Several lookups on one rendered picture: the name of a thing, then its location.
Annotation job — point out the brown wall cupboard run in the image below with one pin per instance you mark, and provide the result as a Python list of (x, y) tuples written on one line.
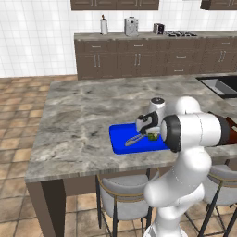
[(114, 4)]

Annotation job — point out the brown base cupboard run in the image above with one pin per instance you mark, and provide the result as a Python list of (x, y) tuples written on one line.
[(139, 58)]

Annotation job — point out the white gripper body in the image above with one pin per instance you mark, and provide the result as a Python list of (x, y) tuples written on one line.
[(144, 122)]

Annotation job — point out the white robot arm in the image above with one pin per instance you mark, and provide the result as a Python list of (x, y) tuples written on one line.
[(191, 132)]

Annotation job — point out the black sink basin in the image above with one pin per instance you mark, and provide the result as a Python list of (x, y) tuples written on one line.
[(220, 85)]

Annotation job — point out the black gas hob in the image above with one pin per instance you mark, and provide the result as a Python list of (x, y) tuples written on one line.
[(180, 33)]

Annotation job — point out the brown island counter base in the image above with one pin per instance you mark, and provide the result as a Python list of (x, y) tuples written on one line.
[(51, 203)]

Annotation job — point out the grey cushioned bar stool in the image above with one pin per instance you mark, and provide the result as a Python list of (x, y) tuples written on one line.
[(222, 185), (126, 197)]

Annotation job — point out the white paper towel roll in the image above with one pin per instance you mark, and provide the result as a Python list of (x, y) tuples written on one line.
[(104, 27)]

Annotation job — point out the green broccoli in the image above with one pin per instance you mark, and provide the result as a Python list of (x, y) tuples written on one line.
[(152, 136)]

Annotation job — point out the grey fish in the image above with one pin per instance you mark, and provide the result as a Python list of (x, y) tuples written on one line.
[(132, 141)]

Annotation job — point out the blue tray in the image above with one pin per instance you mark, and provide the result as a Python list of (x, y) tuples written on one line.
[(121, 140)]

